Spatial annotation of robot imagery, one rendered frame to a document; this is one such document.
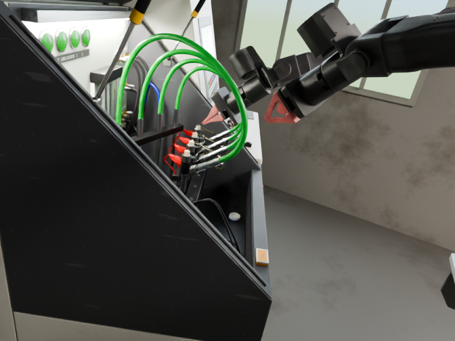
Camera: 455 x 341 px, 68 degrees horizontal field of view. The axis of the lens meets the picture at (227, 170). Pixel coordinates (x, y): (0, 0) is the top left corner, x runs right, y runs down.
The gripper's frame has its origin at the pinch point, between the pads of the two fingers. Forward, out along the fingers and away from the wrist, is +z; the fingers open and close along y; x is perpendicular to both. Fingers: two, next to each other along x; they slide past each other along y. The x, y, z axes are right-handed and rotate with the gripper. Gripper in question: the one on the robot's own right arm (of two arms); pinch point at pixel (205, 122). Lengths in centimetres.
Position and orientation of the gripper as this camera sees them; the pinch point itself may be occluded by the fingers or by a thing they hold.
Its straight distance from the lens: 94.4
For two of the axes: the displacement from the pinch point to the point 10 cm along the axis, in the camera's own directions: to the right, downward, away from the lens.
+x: -3.2, 3.6, -8.8
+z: -7.8, 4.3, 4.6
